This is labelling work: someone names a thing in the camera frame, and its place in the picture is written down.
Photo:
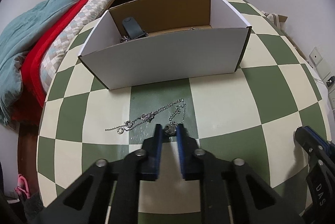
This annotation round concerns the white cardboard box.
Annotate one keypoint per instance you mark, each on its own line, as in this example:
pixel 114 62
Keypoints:
pixel 186 39

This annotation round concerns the white quilted tote bag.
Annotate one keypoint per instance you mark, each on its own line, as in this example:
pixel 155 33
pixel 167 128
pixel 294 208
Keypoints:
pixel 278 20

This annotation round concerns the pink object on floor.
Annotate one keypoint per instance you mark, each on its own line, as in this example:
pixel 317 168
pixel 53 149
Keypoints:
pixel 22 188

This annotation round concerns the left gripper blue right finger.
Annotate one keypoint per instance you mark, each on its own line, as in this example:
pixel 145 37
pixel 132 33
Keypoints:
pixel 190 164

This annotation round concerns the red bed sheet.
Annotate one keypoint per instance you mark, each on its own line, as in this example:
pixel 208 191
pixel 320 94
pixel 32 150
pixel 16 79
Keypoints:
pixel 28 107

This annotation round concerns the checkered pattern mattress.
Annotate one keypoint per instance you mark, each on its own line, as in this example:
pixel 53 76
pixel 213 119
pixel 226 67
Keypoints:
pixel 53 57

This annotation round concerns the black smart band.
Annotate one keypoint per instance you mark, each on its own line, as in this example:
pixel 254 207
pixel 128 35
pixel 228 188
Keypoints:
pixel 133 29

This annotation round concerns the green white checkered tablecloth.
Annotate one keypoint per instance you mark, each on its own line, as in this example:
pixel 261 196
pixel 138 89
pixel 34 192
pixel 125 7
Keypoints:
pixel 251 114

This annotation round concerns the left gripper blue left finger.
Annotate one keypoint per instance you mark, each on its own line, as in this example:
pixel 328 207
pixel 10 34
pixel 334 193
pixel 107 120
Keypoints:
pixel 150 166

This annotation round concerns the teal blue duvet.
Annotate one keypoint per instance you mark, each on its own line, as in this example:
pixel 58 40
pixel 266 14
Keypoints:
pixel 17 39

